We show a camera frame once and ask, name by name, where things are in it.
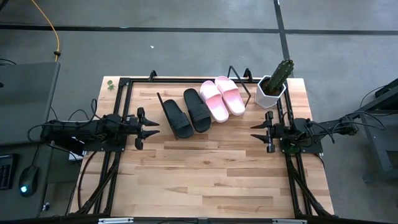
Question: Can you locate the pink rubber slide sandal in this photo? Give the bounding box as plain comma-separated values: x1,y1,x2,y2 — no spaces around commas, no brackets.
214,75,246,117
199,80,230,123

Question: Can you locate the green cactus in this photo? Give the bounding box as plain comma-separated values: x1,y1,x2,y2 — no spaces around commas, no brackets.
267,58,295,96

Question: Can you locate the white power adapter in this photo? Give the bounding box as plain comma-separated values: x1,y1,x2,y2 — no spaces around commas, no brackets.
68,151,85,162

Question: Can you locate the black rubber slide sandal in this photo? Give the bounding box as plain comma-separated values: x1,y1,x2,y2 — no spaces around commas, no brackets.
183,88,213,134
162,98,195,139

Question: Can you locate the wooden shelf with black frame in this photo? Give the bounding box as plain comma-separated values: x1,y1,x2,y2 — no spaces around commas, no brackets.
156,65,252,141

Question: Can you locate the dark desk surface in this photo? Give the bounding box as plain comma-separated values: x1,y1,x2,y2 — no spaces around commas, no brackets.
0,144,53,220

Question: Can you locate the black computer mouse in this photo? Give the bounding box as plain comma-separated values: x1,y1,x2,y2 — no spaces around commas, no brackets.
18,165,40,198

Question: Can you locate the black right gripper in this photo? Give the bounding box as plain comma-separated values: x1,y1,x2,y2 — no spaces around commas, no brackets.
250,111,285,153

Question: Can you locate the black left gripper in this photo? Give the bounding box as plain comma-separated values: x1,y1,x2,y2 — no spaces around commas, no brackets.
126,108,160,151

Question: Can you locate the black aluminium table frame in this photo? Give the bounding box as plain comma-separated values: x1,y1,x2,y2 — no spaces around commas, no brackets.
70,77,335,218

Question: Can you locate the black floor cable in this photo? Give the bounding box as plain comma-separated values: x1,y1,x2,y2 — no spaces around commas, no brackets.
76,151,98,215

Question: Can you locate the grey side desk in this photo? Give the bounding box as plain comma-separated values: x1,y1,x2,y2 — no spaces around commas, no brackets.
0,61,61,147

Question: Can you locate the yellow cable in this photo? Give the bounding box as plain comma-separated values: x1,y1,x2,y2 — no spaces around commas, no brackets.
30,0,61,62

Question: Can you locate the black keyboard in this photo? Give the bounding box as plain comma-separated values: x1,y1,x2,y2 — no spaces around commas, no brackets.
0,154,17,190

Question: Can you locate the silver metal bracket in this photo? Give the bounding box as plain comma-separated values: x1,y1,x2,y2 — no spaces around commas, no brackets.
272,218,307,224
98,217,134,224

